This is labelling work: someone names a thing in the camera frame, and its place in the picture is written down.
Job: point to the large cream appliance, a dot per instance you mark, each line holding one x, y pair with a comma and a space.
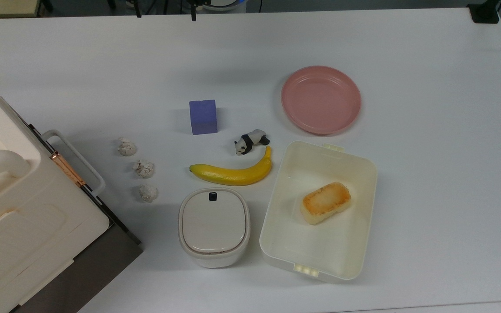
20, 226

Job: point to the white lidded pot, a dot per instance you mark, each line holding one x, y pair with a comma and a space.
214, 226

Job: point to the yellow banana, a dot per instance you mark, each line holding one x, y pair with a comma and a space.
233, 174

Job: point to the purple foam cube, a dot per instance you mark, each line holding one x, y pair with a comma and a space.
203, 117

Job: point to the pink round plate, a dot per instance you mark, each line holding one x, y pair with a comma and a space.
320, 99

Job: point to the toasted bread piece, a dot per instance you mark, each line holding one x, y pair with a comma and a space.
325, 202

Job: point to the small panda figurine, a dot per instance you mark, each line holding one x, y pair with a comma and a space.
249, 141

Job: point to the cream rectangular plastic tub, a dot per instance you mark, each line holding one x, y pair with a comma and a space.
320, 243

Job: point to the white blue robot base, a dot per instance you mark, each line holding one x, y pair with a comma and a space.
222, 4

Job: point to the black table clamp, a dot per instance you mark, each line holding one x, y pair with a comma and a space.
484, 12

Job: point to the wooden desk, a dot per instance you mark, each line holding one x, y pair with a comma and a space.
2, 6

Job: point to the crumpled white paper ball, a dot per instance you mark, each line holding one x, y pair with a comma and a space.
126, 148
144, 168
148, 193

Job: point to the dark grey appliance door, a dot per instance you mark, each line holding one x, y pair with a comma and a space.
102, 261

